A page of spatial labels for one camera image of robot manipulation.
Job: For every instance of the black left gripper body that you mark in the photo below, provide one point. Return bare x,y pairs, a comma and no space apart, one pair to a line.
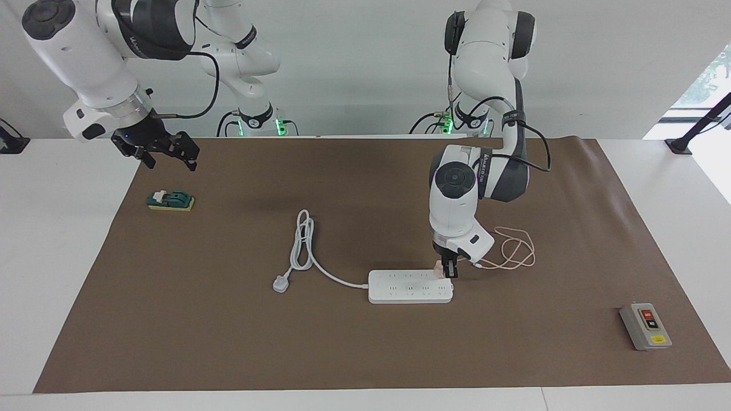
444,254

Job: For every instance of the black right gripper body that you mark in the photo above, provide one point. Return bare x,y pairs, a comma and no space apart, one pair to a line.
145,137

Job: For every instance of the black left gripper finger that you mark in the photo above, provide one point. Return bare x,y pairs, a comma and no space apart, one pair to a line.
454,269
447,269

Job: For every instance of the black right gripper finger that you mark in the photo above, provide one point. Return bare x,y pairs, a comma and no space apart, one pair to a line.
188,145
146,156

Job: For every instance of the pink charger block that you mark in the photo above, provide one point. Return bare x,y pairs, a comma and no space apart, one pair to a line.
438,269

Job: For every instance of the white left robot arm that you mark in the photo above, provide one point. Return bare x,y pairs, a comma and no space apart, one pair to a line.
457,194

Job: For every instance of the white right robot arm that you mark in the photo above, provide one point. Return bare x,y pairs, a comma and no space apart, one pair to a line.
80,57

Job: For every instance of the white power strip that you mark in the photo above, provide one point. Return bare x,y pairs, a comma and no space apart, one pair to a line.
410,288

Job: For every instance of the green circuit board module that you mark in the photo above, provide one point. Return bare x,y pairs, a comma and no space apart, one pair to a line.
171,201

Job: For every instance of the brown table mat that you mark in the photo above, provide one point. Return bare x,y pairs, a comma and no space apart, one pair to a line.
365,354

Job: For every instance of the black clamp stand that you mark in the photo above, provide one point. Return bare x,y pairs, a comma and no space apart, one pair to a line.
682,145
10,142

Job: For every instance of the grey on-off switch box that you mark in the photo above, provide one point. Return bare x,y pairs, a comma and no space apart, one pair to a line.
645,328

